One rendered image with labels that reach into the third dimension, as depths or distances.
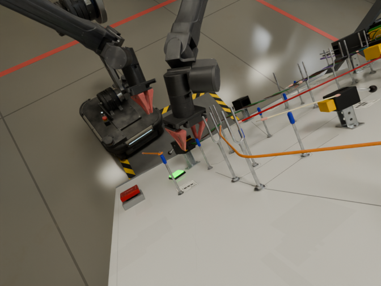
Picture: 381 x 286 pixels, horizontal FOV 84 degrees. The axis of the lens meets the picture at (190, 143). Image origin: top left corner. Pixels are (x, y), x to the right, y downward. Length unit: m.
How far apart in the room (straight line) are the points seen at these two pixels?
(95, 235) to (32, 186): 0.70
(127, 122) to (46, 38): 2.01
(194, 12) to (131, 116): 1.35
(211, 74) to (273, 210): 0.29
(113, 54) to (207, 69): 0.27
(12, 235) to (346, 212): 2.04
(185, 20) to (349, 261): 0.52
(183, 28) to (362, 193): 0.46
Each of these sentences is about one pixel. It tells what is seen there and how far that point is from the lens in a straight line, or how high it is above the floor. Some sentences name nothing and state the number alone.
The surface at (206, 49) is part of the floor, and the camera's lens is 2.83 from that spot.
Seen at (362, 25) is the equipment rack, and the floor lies 1.12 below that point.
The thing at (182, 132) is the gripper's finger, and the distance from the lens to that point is 0.52.
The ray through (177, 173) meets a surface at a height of 1.11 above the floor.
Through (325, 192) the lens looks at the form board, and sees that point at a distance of 0.32.
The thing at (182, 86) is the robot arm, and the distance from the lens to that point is 0.50.
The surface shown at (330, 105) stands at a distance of 0.48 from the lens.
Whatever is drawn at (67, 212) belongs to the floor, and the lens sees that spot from 1.94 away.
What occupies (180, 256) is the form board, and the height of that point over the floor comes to 1.35.
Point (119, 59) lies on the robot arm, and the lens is 0.63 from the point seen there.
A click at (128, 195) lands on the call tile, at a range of 0.57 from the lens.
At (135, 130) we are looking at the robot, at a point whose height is 0.24.
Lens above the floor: 1.66
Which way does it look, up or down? 60 degrees down
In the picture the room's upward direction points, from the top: straight up
